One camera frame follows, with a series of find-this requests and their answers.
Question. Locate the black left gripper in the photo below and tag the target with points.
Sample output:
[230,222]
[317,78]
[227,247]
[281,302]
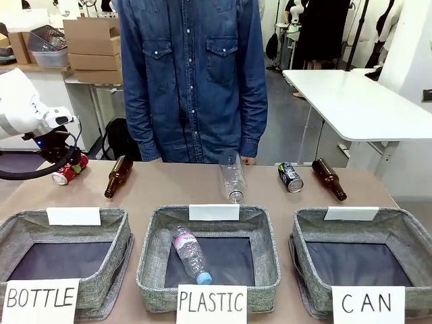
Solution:
[54,146]

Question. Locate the red soda can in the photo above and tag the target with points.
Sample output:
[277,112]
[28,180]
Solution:
[64,175]

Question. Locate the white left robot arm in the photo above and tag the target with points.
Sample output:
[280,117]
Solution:
[13,101]

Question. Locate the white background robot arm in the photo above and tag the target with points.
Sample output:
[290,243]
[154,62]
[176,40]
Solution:
[297,15]

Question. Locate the grey fabric basket bottle label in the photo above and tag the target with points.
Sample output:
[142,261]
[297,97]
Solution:
[111,236]

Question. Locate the clear plastic perforated basket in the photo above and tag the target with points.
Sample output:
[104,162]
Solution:
[47,37]

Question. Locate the grey fabric basket plastic label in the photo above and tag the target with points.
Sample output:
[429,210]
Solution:
[152,270]

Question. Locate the black drink can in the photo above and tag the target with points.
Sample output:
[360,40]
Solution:
[290,177]

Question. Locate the grey fabric basket can label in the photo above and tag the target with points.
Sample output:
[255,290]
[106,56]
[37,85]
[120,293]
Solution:
[303,263]

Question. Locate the white paper sign CAN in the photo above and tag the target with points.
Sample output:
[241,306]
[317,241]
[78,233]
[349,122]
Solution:
[368,303]

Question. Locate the person's left hand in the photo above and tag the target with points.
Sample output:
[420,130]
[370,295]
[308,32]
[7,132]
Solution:
[249,161]

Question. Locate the brown glass bottle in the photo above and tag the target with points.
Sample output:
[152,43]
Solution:
[118,173]
[329,177]

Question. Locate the black backpack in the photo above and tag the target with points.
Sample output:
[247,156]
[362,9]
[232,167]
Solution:
[116,138]

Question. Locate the white side table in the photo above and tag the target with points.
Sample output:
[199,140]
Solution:
[84,111]

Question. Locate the blank white card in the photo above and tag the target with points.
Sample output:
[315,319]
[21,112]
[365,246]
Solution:
[73,216]
[351,213]
[214,212]

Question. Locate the flat cardboard box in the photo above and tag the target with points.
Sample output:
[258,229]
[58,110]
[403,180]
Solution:
[99,76]
[96,62]

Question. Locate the clear plastic storage tub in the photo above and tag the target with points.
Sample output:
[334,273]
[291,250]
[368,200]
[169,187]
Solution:
[50,58]

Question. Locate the large open cardboard box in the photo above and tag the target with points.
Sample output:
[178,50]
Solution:
[91,37]

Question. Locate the small cardboard box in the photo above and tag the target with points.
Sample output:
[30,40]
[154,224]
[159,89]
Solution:
[20,47]

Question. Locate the person in denim shirt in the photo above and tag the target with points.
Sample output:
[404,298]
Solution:
[192,74]

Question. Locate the pink-label plastic bottle blue cap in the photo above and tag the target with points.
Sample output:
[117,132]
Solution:
[190,251]

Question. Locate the white paper sign BOTTLE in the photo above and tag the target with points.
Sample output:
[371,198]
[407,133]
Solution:
[40,300]

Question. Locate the clear empty plastic bottle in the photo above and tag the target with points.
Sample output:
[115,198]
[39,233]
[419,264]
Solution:
[233,175]

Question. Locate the white paper sign PLASTIC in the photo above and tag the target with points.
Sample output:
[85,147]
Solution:
[211,303]

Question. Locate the black hanging bag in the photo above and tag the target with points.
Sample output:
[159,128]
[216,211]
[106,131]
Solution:
[271,47]

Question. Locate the person in black clothes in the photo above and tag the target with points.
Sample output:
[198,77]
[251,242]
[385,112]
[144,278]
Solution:
[320,30]

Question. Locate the white desk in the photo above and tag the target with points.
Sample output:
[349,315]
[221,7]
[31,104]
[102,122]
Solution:
[354,104]

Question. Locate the black object on desk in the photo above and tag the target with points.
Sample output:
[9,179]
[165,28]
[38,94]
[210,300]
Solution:
[373,73]

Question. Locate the black tripod pole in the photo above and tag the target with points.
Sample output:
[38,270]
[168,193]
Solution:
[359,33]

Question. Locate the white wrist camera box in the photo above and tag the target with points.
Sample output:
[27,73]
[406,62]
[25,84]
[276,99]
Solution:
[59,118]

